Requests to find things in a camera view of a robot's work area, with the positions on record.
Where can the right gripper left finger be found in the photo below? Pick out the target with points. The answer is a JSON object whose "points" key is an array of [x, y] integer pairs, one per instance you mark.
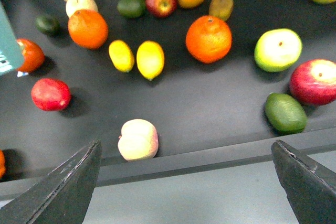
{"points": [[63, 196]]}

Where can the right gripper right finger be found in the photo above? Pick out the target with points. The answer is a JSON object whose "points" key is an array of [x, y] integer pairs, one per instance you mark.
{"points": [[309, 186]]}

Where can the light teal shopping basket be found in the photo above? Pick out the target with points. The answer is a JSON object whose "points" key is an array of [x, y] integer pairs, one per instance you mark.
{"points": [[11, 54]]}

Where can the yellow lemon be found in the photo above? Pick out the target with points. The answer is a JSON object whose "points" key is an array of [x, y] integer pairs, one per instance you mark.
{"points": [[150, 59], [121, 56]]}

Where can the black metal shelf rack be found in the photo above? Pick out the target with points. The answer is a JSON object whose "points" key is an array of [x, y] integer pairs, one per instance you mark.
{"points": [[204, 115]]}

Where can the green avocado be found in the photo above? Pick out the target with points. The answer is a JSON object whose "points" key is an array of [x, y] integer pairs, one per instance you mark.
{"points": [[285, 114]]}

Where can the pale peach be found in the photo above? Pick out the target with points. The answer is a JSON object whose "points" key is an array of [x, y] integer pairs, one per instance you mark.
{"points": [[138, 140]]}

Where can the green apple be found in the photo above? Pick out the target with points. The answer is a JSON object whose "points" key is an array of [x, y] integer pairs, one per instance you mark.
{"points": [[277, 50]]}

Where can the red tomato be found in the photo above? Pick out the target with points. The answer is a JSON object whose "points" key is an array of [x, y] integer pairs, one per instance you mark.
{"points": [[33, 55]]}

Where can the large orange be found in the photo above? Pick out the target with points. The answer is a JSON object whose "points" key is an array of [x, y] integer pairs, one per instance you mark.
{"points": [[208, 39]]}

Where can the white pear with stem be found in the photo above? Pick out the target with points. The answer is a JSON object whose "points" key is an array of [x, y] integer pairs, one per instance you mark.
{"points": [[74, 5]]}

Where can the brown kiwi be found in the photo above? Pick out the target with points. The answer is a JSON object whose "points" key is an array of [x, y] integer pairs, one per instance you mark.
{"points": [[221, 9]]}

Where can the green lime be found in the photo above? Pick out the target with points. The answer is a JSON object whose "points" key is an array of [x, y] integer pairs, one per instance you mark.
{"points": [[131, 8]]}

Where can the small red apple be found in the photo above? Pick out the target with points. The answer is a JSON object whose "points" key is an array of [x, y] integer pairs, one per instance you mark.
{"points": [[161, 8]]}

